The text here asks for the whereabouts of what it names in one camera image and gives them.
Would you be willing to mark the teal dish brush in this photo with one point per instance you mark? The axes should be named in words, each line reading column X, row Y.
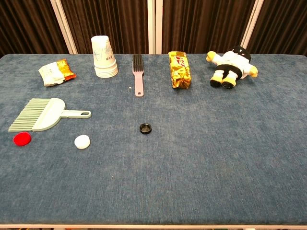
column 50, row 112

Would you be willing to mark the black bottle cap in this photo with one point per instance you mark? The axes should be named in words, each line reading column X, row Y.
column 145, row 128

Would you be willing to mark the white bottle cap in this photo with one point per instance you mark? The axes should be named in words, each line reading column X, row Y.
column 82, row 142

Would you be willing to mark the red bottle cap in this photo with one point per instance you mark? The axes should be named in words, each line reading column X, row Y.
column 22, row 139

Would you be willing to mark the gold foil snack package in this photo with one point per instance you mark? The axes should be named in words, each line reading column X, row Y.
column 180, row 69

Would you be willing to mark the blue table cover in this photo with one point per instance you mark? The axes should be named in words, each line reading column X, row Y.
column 192, row 155

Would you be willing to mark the white paper cup stack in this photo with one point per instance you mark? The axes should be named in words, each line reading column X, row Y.
column 104, row 57

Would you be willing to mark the black white plush doll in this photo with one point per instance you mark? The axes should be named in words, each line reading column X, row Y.
column 230, row 64

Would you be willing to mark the dark brown curtain panel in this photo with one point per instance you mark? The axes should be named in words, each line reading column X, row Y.
column 283, row 24
column 204, row 24
column 108, row 19
column 24, row 24

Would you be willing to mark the white orange snack bag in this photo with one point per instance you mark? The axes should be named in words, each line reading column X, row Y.
column 54, row 73

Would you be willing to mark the white partition frame post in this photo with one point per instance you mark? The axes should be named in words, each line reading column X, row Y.
column 150, row 24
column 64, row 26
column 251, row 24
column 158, row 24

